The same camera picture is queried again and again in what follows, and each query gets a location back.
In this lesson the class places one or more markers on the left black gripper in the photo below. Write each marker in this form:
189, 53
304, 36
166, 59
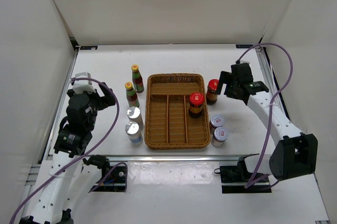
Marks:
102, 104

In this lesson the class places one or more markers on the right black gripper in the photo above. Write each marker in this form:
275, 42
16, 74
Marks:
226, 78

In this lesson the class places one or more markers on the red-lid sauce jar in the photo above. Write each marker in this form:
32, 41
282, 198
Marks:
196, 101
211, 95

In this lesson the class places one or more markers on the green sauce bottle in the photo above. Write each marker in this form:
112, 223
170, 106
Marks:
131, 95
137, 79

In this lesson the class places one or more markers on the silver-capped seasoning shaker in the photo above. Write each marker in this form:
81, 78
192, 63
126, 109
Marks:
133, 132
134, 115

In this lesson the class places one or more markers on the white-lid sauce jar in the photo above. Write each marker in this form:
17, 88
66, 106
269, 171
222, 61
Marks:
216, 121
219, 136

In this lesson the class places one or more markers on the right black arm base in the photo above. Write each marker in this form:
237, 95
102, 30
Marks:
234, 177

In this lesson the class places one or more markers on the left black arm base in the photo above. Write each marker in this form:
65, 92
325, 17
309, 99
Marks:
113, 180

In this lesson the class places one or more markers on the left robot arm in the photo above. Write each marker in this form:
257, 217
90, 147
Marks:
60, 194

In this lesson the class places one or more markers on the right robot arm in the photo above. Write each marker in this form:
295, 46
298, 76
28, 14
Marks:
295, 152

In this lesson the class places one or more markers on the brown wicker divided basket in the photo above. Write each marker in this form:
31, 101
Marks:
168, 125

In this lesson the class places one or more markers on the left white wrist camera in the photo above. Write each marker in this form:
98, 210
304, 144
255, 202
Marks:
79, 87

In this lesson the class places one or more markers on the right aluminium rail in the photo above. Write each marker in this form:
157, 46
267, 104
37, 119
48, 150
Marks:
274, 87

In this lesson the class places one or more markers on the aluminium rail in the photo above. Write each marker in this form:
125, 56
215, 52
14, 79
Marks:
274, 87
174, 158
55, 125

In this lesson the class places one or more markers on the left aluminium rail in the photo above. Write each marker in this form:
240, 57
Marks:
55, 125

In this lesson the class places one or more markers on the front aluminium rail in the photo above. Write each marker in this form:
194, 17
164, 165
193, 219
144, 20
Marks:
174, 158

